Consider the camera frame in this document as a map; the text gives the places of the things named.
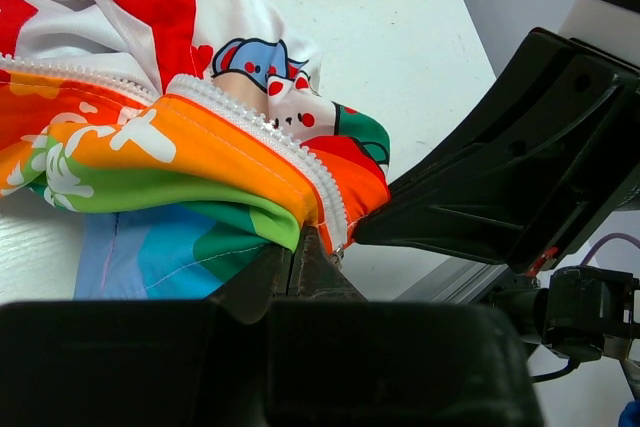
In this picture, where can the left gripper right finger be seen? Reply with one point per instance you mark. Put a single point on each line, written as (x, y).
(316, 274)

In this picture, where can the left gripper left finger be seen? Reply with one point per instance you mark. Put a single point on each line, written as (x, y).
(247, 295)

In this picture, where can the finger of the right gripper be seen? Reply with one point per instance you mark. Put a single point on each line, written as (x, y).
(549, 152)

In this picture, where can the colourful children's zip jacket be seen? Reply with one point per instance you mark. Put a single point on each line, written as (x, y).
(189, 133)

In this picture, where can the aluminium front rail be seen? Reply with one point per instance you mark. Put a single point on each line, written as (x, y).
(456, 281)

